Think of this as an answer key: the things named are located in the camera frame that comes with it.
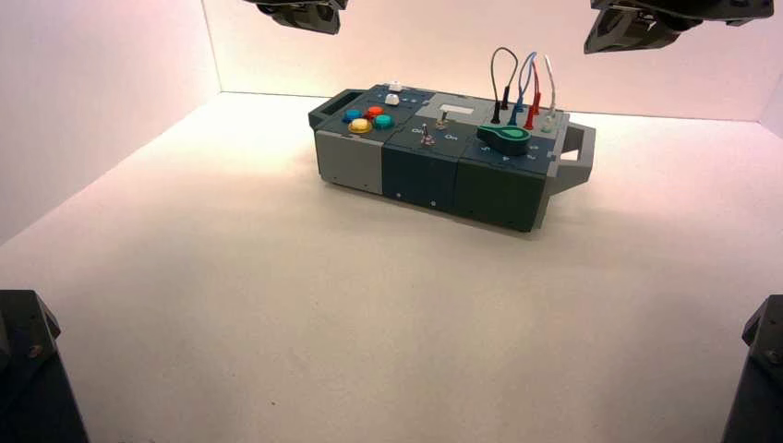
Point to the white square push button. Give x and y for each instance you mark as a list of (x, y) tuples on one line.
[(395, 85)]

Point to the blue push button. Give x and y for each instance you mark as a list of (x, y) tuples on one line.
[(352, 114)]

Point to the yellow push button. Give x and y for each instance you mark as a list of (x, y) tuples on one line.
[(360, 125)]

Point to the green rotary knob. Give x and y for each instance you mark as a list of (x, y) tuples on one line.
[(504, 138)]

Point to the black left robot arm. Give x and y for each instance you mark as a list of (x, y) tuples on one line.
[(293, 2)]

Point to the white round push button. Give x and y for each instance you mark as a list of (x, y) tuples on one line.
[(392, 99)]

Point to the metal toggle switch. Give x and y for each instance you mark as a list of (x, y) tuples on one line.
[(441, 121), (427, 139)]

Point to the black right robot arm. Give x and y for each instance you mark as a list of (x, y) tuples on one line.
[(722, 8)]

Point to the green push button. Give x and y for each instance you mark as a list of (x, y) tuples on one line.
[(383, 121)]

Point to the red push button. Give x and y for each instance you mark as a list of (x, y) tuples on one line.
[(374, 112)]

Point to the grey and teal control box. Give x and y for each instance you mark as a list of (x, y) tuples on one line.
[(422, 174)]

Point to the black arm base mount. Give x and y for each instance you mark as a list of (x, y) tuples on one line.
[(30, 379), (758, 379)]

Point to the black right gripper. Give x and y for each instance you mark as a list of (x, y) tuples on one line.
[(630, 30)]

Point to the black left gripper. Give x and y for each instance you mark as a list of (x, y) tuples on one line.
[(306, 18)]

